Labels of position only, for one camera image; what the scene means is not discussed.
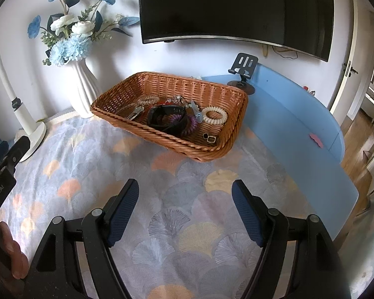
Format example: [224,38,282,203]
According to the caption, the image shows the cream spiral hair tie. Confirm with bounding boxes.
[200,106,229,125]

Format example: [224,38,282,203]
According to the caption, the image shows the silver hair clips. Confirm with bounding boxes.
[116,103,144,120]

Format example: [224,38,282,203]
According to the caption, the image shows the purple spiral hair tie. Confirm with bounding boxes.
[180,115,199,138]

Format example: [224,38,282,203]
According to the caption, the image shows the black smart watch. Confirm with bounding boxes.
[146,105,188,137]

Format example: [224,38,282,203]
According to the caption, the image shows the light blue plastic clip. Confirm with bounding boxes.
[190,100,203,123]

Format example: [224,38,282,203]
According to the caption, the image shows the crystal bead jewelry pile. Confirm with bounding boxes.
[167,95,189,107]

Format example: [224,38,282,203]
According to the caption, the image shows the person's left hand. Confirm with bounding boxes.
[0,222,29,283]

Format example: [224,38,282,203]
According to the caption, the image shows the fan pattern table cloth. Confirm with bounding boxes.
[0,115,313,298]

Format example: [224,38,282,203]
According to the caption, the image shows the pink small clip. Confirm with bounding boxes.
[309,133,324,149]

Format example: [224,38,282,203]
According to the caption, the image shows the white desk lamp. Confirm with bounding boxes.
[0,56,47,162]

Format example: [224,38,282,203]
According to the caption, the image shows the black gold square earrings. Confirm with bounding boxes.
[202,133,217,145]

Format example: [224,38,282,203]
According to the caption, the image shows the white ribbed vase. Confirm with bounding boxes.
[69,59,102,118]

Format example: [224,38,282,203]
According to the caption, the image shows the brown wicker basket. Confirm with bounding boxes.
[91,72,248,162]

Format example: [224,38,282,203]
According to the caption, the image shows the black phone stand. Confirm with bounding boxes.
[227,53,259,95]

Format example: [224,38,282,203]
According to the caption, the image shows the blue white artificial flowers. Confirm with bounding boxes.
[27,0,140,67]

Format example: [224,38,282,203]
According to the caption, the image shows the white door with handle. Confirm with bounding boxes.
[330,0,374,125]

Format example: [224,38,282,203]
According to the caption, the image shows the black wall television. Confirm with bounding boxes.
[139,0,334,62]

